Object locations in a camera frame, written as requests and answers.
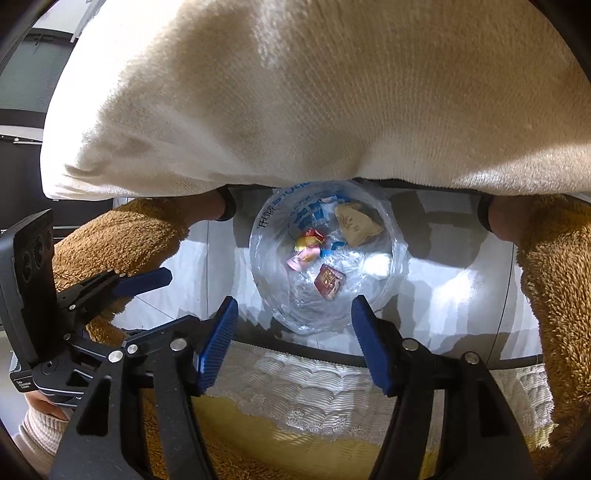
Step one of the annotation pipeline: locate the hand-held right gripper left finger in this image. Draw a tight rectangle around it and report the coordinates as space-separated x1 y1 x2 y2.
48 295 240 480

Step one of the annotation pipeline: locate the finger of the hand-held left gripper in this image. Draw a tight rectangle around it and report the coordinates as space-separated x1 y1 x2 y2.
58 267 173 326
121 315 209 345

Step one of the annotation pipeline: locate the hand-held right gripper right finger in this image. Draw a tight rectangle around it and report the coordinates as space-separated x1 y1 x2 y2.
351 294 539 480

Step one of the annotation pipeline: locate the brown snack packet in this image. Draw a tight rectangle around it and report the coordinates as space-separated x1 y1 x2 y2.
314 264 347 301

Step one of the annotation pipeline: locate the white tissue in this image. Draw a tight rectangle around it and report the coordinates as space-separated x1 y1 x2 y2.
362 253 392 280

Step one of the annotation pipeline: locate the clear plastic bag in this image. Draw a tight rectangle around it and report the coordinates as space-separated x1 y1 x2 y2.
248 179 409 335

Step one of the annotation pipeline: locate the blue green wrapper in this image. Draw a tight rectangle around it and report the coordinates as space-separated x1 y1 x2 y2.
320 237 348 260

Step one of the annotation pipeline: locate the brown paper bag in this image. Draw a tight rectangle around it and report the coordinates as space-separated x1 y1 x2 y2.
333 202 386 247

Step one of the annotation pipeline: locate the red candy wrapper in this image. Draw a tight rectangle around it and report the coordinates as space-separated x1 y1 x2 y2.
294 228 327 254

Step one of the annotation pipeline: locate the person's left hand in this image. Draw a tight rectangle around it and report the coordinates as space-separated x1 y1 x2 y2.
18 390 75 478

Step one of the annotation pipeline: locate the white quilted cloth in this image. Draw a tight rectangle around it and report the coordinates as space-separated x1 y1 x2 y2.
191 342 555 446

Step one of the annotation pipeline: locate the yellow cloth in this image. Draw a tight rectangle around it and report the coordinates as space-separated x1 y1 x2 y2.
191 397 439 480

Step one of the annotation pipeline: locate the beige fleece blanket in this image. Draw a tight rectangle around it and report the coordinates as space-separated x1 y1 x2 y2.
39 0 591 201

